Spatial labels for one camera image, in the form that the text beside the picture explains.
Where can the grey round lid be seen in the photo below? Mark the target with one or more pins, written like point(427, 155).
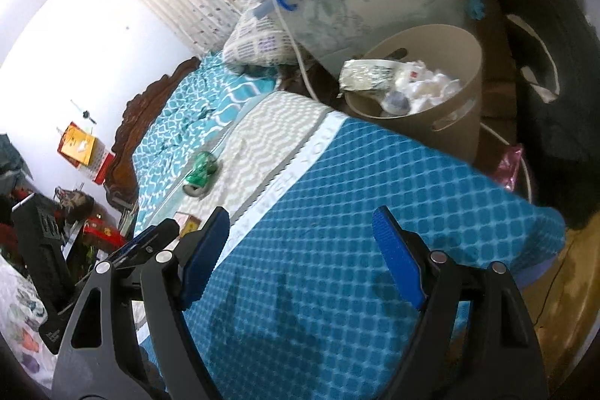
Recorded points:
point(397, 102)

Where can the teal patterned bedsheet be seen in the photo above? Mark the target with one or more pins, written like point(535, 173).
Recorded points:
point(187, 114)

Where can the yellow and red paper bag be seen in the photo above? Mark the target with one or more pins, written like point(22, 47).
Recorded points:
point(77, 142)

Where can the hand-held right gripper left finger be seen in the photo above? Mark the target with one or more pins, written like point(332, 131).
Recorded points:
point(201, 259)

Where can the beige plastic bin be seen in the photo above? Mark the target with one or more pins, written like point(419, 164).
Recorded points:
point(450, 119)

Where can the crumpled white packet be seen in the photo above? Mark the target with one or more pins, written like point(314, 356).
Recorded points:
point(365, 76)

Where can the white cactus printed cloth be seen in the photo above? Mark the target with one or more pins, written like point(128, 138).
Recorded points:
point(23, 325)

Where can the pink foil packet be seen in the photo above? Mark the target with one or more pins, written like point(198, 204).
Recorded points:
point(508, 168)

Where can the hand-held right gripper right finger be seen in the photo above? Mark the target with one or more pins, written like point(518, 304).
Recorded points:
point(398, 259)

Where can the pink and brown box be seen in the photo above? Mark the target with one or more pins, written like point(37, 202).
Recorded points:
point(190, 224)

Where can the green drink can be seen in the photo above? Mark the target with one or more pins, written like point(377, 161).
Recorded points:
point(201, 168)

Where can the carved wooden headboard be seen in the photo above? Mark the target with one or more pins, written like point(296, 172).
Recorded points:
point(140, 109)

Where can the dark jacket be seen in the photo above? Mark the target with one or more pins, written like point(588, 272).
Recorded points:
point(11, 158)

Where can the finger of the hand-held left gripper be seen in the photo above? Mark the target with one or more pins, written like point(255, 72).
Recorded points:
point(136, 243)
point(168, 229)

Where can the newsprint patterned pillow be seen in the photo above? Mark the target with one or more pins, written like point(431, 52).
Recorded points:
point(258, 41)

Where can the hanging keys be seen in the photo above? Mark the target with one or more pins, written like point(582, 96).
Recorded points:
point(84, 113)

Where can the blue flower clip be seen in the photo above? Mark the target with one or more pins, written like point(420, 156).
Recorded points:
point(477, 5)

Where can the brown handbag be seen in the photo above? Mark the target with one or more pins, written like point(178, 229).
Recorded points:
point(75, 205)

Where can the white crumpled tissues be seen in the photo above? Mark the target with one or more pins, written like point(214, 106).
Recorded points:
point(431, 86)

